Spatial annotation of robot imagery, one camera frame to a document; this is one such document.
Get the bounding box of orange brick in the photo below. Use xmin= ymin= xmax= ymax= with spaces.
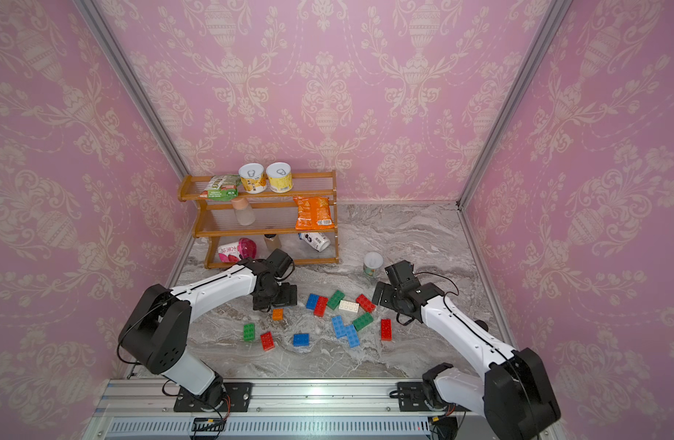
xmin=272 ymin=308 xmax=285 ymax=322

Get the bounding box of light blue brick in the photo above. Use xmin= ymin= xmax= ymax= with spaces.
xmin=331 ymin=315 xmax=347 ymax=338
xmin=344 ymin=324 xmax=361 ymax=348

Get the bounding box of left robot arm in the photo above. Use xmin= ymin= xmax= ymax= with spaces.
xmin=117 ymin=249 xmax=298 ymax=411

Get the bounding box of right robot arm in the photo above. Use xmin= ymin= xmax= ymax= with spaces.
xmin=373 ymin=260 xmax=561 ymax=439

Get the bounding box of red brick far right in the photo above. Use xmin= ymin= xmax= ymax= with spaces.
xmin=380 ymin=319 xmax=393 ymax=341

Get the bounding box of red brick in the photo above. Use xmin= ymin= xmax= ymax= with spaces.
xmin=313 ymin=296 xmax=329 ymax=317
xmin=355 ymin=294 xmax=376 ymax=314
xmin=380 ymin=319 xmax=393 ymax=341
xmin=260 ymin=332 xmax=276 ymax=351

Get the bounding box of red brick upper right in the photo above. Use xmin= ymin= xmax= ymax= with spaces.
xmin=355 ymin=294 xmax=376 ymax=314

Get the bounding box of dark blue brick upper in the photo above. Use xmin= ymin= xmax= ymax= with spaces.
xmin=306 ymin=293 xmax=320 ymax=311

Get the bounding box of dark blue brick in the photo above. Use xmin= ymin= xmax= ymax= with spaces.
xmin=292 ymin=334 xmax=310 ymax=348
xmin=306 ymin=293 xmax=320 ymax=311

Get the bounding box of small green brick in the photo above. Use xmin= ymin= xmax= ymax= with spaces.
xmin=243 ymin=323 xmax=256 ymax=342

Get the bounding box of white lid green can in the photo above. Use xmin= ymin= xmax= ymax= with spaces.
xmin=362 ymin=251 xmax=384 ymax=277

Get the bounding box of green brick lower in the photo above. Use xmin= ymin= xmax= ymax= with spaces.
xmin=351 ymin=313 xmax=373 ymax=332

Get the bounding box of small brown jar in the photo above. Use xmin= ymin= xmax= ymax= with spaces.
xmin=264 ymin=234 xmax=282 ymax=253

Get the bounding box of pink lying cup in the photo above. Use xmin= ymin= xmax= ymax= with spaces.
xmin=217 ymin=238 xmax=257 ymax=263

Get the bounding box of red brick lower left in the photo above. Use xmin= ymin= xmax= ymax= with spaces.
xmin=260 ymin=332 xmax=276 ymax=351

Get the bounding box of red brick centre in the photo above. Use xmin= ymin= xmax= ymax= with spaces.
xmin=313 ymin=296 xmax=329 ymax=317

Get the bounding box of white brick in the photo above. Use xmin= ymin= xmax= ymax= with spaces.
xmin=339 ymin=300 xmax=360 ymax=314

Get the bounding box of dark blue brick lower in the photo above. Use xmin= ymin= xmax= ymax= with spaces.
xmin=292 ymin=334 xmax=310 ymax=348

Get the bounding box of green brick upper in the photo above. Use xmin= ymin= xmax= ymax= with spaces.
xmin=327 ymin=290 xmax=345 ymax=310

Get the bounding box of white black lying can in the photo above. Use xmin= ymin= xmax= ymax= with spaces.
xmin=298 ymin=232 xmax=331 ymax=252

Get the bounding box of wooden three-tier shelf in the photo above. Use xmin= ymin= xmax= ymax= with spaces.
xmin=178 ymin=170 xmax=340 ymax=270

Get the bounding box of clear plastic bottle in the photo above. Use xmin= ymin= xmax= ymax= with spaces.
xmin=231 ymin=197 xmax=255 ymax=227

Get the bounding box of orange chip bag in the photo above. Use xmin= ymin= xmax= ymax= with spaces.
xmin=294 ymin=196 xmax=335 ymax=231

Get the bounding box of right yellow noodle cup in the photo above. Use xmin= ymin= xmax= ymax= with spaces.
xmin=265 ymin=162 xmax=293 ymax=194

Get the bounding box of yellow noodle cup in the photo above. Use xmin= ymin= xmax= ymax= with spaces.
xmin=239 ymin=162 xmax=267 ymax=194
xmin=265 ymin=162 xmax=293 ymax=194

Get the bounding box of green white snack packet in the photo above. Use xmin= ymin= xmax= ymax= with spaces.
xmin=199 ymin=174 xmax=241 ymax=201

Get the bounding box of left yellow noodle cup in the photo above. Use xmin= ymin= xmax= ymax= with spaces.
xmin=239 ymin=162 xmax=267 ymax=194

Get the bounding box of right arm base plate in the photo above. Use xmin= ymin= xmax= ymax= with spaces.
xmin=389 ymin=381 xmax=468 ymax=414

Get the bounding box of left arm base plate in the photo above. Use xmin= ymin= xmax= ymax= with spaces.
xmin=173 ymin=381 xmax=254 ymax=414

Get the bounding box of aluminium front rail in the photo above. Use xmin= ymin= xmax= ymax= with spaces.
xmin=83 ymin=377 xmax=563 ymax=440

